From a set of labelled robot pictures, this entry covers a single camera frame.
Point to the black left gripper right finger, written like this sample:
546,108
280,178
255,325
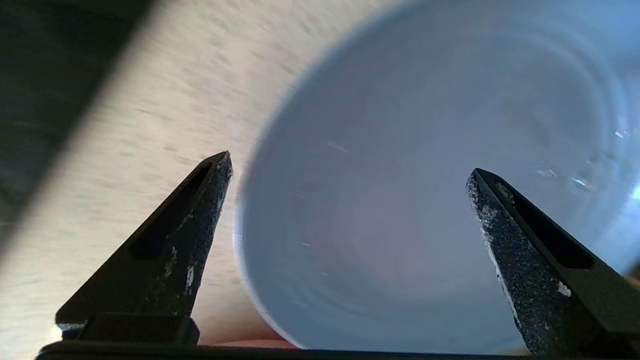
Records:
550,295

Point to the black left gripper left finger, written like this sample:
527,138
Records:
170,265

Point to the blue-grey plate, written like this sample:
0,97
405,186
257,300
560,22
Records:
400,150

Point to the pink plate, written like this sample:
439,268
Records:
260,344

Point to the black induction cooktop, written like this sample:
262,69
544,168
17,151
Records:
40,75

